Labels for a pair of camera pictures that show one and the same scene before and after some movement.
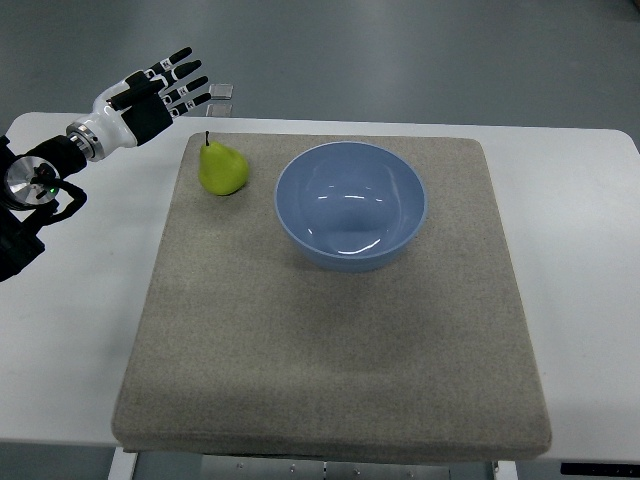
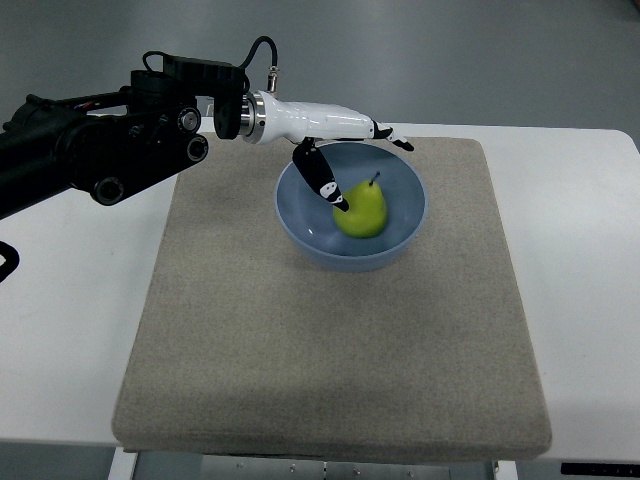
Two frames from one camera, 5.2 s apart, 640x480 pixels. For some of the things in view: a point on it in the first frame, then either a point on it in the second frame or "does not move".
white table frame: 121,463 does not move
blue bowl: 350,206 does not move
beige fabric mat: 242,347 does not move
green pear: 222,169 to 367,211
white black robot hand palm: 131,121 to 265,118
